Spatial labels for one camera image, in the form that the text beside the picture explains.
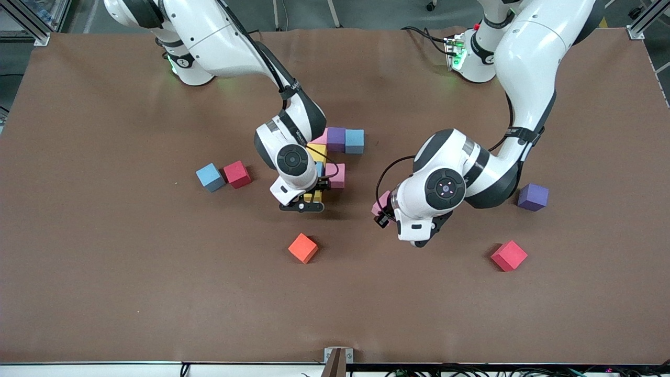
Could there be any purple foam cube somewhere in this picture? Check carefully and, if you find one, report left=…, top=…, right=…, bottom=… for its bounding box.
left=326, top=127, right=347, bottom=153
left=517, top=183, right=550, bottom=212

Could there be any red foam cube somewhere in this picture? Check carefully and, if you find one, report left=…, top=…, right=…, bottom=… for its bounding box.
left=223, top=160, right=252, bottom=189
left=490, top=240, right=528, bottom=272

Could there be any orange foam cube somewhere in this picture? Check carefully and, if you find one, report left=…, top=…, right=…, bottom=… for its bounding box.
left=287, top=233, right=319, bottom=264

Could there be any brown table mat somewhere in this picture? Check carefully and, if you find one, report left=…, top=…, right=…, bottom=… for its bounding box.
left=0, top=29, right=670, bottom=365

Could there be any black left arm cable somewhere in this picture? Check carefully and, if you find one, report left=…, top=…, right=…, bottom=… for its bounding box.
left=375, top=89, right=545, bottom=220

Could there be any metal table edge bracket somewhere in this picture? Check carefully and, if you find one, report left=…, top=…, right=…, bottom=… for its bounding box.
left=320, top=347, right=354, bottom=377

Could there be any white table edge rail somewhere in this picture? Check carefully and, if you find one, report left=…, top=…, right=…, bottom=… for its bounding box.
left=0, top=362, right=325, bottom=377

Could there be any aluminium frame post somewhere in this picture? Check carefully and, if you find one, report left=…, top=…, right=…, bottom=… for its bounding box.
left=627, top=0, right=670, bottom=40
left=0, top=0, right=52, bottom=47

